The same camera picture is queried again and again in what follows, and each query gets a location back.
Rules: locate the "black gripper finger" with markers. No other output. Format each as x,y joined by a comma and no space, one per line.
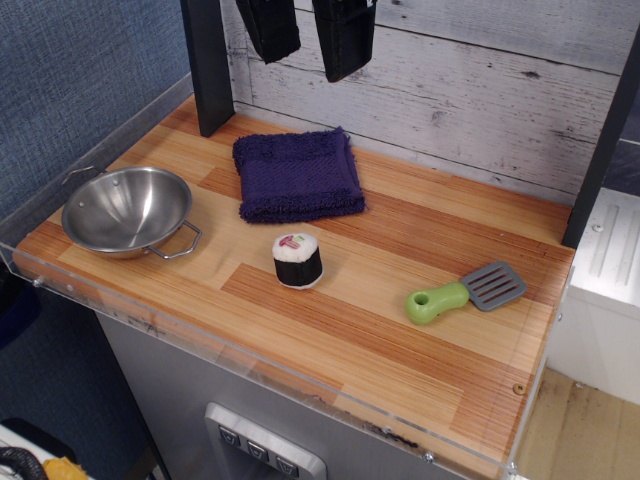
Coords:
345,31
272,27

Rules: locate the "purple towel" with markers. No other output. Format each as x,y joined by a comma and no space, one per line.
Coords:
291,178

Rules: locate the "green handled grey spatula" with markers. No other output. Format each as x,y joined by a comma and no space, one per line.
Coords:
487,288

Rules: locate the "plush sushi roll toy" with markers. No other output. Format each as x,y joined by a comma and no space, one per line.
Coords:
297,260

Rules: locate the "clear acrylic table guard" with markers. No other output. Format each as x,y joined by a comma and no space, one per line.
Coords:
339,369

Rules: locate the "white ribbed cabinet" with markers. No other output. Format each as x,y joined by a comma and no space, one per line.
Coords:
596,337

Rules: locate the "silver dispenser button panel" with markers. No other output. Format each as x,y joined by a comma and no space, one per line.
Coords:
286,459

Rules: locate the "yellow object at corner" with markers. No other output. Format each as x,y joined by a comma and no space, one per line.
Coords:
63,469

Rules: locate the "dark left vertical post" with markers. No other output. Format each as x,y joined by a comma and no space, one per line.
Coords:
204,33

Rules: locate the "dark vertical post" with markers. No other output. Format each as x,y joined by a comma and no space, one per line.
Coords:
605,148
204,33

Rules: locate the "steel bowl with handles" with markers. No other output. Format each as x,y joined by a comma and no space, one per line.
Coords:
130,212

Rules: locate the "dark right vertical post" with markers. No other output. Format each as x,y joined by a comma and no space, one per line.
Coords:
605,148

